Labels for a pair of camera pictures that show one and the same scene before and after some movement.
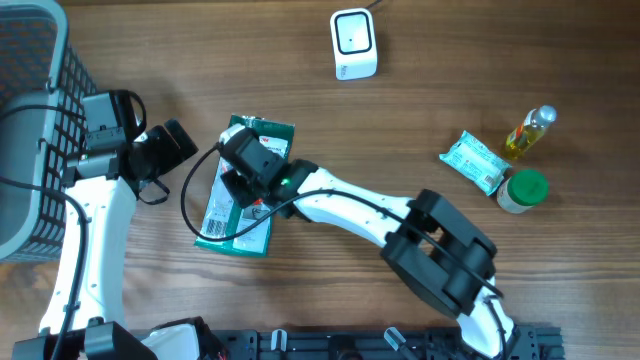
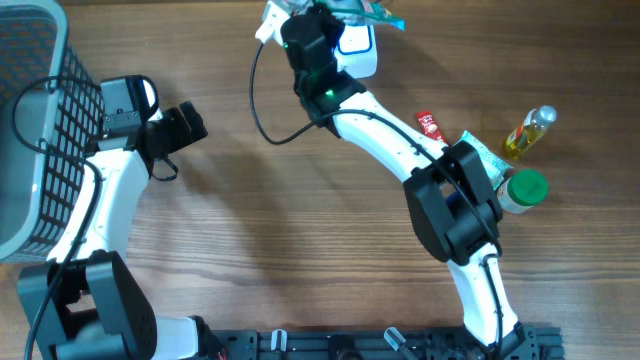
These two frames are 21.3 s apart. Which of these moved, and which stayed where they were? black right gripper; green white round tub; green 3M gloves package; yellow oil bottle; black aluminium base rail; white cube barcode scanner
Moved: black right gripper; green 3M gloves package
Stayed: green white round tub; yellow oil bottle; white cube barcode scanner; black aluminium base rail
